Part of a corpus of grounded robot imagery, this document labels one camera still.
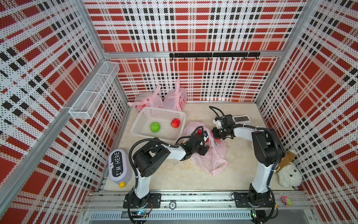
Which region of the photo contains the red apple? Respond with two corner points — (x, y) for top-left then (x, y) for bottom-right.
(171, 119), (181, 128)
(214, 139), (222, 146)

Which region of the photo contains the pink plastic bag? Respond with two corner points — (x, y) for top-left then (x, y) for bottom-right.
(160, 78), (188, 111)
(127, 85), (162, 112)
(183, 122), (228, 176)

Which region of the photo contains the green apple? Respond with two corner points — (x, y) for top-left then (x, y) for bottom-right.
(150, 122), (160, 133)

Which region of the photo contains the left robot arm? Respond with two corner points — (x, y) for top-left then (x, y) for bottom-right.
(123, 131), (209, 208)

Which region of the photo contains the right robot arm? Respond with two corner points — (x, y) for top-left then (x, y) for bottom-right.
(212, 115), (286, 208)

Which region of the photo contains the white digital clock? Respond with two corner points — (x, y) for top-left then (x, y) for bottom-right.
(232, 115), (251, 124)

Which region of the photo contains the white plush teddy bear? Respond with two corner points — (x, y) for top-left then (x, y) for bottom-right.
(277, 150), (303, 188)

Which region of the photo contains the pink toy car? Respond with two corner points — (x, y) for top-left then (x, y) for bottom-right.
(281, 196), (292, 206)

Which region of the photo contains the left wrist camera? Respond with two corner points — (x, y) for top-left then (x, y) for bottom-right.
(201, 131), (209, 142)

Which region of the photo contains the black hook rail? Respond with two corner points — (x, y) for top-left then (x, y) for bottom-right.
(169, 52), (261, 59)

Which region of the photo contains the white wire wall shelf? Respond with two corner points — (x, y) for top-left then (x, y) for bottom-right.
(69, 61), (119, 119)

